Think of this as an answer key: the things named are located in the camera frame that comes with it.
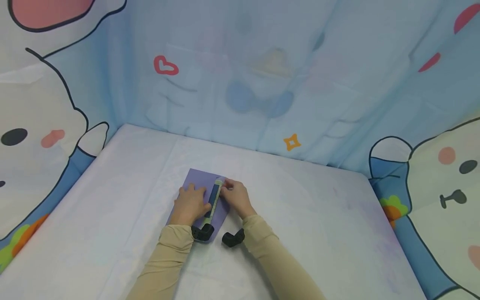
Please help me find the person's right hand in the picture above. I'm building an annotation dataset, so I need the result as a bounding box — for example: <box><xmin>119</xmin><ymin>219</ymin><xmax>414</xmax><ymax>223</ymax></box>
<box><xmin>220</xmin><ymin>178</ymin><xmax>258</xmax><ymax>220</ymax></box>

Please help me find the person's left hand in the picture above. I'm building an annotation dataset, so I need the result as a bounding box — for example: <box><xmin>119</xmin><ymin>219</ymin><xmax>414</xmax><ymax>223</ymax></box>
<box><xmin>169</xmin><ymin>183</ymin><xmax>213</xmax><ymax>227</ymax></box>

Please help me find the purple paper sheet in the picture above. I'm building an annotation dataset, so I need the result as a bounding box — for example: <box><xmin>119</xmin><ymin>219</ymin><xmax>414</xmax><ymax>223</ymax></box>
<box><xmin>166</xmin><ymin>168</ymin><xmax>230</xmax><ymax>243</ymax></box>

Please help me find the person's left forearm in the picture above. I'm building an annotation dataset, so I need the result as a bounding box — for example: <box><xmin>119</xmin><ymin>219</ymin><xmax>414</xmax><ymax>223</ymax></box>
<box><xmin>125</xmin><ymin>224</ymin><xmax>193</xmax><ymax>300</ymax></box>

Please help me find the person's right forearm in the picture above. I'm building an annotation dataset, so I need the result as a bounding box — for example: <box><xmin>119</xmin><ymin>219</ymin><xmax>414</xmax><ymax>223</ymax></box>
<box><xmin>242</xmin><ymin>214</ymin><xmax>326</xmax><ymax>300</ymax></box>

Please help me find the black wrist band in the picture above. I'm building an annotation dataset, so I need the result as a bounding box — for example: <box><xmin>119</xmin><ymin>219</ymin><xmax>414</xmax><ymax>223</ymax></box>
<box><xmin>191</xmin><ymin>224</ymin><xmax>215</xmax><ymax>242</ymax></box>
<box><xmin>222</xmin><ymin>229</ymin><xmax>245</xmax><ymax>248</ymax></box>

